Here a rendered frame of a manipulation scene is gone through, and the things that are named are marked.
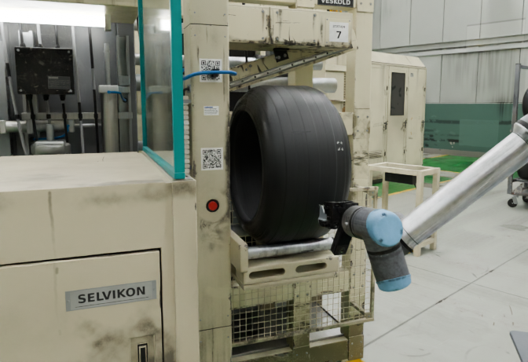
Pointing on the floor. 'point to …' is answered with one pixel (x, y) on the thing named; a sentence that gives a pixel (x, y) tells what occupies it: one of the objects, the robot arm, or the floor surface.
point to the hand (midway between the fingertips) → (322, 220)
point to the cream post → (218, 324)
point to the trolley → (511, 133)
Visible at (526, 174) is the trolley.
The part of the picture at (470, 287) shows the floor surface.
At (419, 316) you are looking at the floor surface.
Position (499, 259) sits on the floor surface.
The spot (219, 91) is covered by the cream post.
